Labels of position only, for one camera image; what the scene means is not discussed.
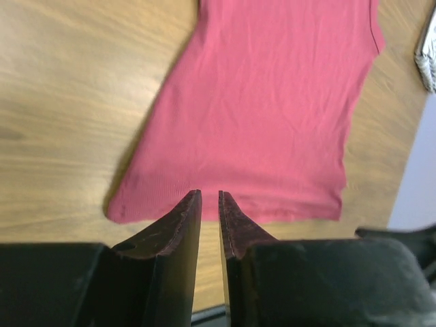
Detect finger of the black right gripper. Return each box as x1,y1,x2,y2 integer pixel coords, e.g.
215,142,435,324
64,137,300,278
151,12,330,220
355,224,435,273

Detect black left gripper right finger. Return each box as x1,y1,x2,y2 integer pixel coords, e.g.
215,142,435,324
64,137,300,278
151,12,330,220
219,191,435,326

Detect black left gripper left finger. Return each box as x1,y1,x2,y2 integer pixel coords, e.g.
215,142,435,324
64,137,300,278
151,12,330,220
1,190,202,326

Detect red tank top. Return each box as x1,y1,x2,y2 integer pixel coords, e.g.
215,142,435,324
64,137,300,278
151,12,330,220
106,1,385,223

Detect striped folded tank top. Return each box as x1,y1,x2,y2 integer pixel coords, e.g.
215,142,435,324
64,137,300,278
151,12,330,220
414,5,435,94

